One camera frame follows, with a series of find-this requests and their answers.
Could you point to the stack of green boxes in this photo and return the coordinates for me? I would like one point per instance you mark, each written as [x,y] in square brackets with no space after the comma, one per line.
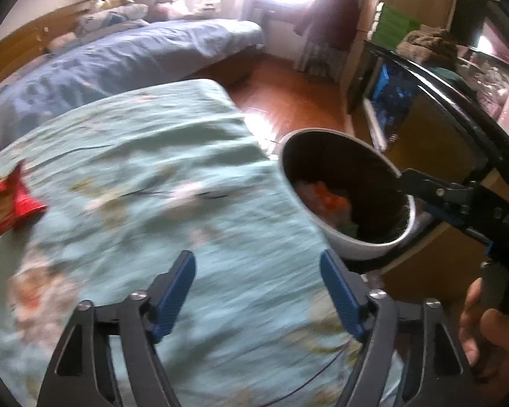
[392,25]

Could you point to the black glass cabinet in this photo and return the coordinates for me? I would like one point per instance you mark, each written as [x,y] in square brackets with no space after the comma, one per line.
[432,118]

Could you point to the flat television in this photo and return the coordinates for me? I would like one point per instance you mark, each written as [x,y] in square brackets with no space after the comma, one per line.
[492,34]

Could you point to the dark red coat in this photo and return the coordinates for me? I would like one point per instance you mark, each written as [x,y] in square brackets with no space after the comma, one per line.
[331,17]

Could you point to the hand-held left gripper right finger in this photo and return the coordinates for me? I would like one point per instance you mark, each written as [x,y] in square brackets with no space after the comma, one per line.
[341,296]

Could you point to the white bin with black liner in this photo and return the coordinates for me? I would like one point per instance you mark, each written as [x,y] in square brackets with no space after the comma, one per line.
[364,165]

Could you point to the brown plush toy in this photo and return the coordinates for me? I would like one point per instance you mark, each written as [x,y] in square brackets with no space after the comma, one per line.
[428,46]

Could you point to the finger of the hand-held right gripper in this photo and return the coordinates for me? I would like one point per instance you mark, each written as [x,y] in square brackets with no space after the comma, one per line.
[441,197]
[454,225]

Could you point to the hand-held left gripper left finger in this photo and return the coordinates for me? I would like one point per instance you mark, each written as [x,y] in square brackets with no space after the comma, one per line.
[174,301]

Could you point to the grey patterned curtain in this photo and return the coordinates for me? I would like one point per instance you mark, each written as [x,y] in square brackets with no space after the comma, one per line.
[318,57]

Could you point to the pink pillow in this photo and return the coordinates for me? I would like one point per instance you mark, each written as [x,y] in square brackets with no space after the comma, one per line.
[62,42]

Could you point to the grey bed guard rail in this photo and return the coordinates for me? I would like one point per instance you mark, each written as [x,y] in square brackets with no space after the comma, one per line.
[195,4]

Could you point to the cream plush toy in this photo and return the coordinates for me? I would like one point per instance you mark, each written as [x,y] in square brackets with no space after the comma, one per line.
[110,2]

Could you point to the bed with blue sheet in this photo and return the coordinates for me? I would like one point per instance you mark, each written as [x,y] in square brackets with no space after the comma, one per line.
[131,59]

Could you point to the person's right hand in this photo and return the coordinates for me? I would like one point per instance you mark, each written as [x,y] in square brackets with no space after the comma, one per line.
[500,347]

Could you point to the teal floral tablecloth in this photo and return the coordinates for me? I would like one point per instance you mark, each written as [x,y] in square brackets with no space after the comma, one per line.
[174,178]

